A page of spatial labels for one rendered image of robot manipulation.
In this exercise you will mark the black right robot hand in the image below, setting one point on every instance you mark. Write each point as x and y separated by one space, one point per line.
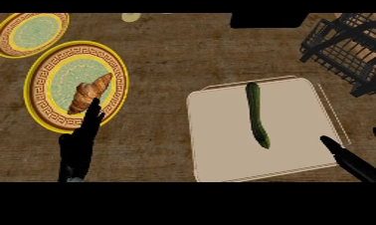
350 161

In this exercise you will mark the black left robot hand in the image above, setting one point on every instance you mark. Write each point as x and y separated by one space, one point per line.
78 149

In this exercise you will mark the beige square tray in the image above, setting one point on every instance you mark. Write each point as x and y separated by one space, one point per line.
264 129

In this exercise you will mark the long green squash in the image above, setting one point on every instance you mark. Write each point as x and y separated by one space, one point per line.
255 114

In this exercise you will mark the golden brown croissant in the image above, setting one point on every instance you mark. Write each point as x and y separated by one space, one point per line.
87 93

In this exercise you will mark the yellow patterned plate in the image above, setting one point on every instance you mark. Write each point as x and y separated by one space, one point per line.
74 84
31 33

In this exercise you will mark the pale yellow round object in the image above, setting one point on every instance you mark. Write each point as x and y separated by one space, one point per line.
130 17

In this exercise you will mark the black box-shaped object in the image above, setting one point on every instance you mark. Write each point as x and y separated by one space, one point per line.
267 20

